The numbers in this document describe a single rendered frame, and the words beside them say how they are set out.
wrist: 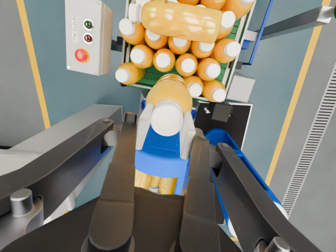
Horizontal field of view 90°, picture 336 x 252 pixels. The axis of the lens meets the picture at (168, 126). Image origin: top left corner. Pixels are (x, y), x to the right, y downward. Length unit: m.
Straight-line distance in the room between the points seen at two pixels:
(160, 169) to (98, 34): 0.43
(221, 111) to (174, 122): 0.50
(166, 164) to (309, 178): 2.24
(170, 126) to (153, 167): 0.31
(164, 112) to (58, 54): 1.80
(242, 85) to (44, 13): 1.72
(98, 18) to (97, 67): 0.13
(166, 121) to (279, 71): 1.75
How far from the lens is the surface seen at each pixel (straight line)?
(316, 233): 3.30
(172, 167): 0.50
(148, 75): 0.75
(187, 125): 0.16
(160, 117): 0.19
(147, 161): 0.49
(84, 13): 0.61
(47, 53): 2.01
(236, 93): 0.84
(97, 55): 0.59
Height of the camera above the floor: 1.64
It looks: 69 degrees down
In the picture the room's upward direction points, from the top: 175 degrees counter-clockwise
